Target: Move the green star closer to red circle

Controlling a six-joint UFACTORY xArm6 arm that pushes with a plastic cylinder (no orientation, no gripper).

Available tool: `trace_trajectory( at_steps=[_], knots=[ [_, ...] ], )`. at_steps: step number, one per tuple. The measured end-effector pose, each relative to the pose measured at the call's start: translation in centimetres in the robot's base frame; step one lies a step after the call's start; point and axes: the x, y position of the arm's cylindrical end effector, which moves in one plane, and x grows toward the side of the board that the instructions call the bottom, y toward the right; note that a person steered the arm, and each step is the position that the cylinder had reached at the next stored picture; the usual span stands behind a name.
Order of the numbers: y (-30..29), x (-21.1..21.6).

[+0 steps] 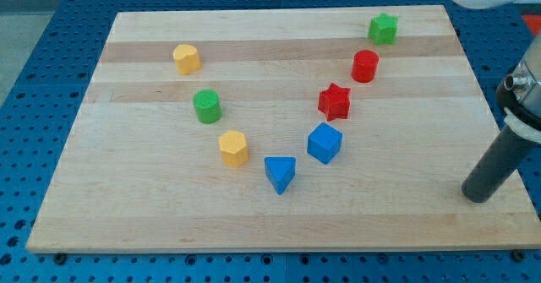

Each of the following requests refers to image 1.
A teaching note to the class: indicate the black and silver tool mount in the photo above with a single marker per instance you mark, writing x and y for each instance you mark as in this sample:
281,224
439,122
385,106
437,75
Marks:
518,95

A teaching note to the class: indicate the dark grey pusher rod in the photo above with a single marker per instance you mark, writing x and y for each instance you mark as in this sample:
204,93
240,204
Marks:
499,161

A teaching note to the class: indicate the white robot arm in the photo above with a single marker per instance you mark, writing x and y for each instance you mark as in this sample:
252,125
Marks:
518,96

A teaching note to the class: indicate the green star block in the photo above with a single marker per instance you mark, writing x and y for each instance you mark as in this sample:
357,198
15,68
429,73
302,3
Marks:
383,29

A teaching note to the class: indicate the red star block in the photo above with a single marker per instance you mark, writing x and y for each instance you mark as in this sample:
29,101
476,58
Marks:
335,102

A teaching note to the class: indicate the red cylinder block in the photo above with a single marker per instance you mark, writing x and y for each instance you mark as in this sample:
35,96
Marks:
364,66

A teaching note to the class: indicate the wooden board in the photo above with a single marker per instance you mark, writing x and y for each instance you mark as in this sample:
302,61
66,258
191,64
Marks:
139,173

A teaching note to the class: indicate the blue cube block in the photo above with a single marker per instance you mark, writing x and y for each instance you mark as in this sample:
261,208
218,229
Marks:
324,143

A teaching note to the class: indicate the blue triangle block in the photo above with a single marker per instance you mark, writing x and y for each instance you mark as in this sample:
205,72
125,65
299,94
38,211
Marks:
280,171

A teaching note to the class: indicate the yellow hexagon block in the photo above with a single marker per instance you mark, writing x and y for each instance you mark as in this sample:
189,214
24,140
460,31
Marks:
234,148

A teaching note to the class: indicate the green cylinder block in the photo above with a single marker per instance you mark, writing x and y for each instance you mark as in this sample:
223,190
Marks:
207,106

